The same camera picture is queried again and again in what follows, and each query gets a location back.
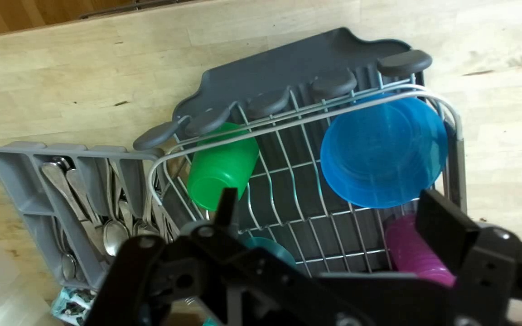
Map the grey cutlery tray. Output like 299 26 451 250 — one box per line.
0 142 172 294

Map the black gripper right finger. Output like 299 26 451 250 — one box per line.
415 189 522 326

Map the grey dish drying rack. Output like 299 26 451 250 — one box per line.
134 28 465 276

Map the magenta plastic cup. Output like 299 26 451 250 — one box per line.
386 216 454 287

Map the large silver spoon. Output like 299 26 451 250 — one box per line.
65 169 130 258

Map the blue plastic bowl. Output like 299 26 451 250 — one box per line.
319 98 447 209

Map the green plastic cup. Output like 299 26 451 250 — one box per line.
186 124 259 211

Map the teal plastic cup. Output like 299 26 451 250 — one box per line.
239 236 295 269

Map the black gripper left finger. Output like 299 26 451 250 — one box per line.
83 189 246 326

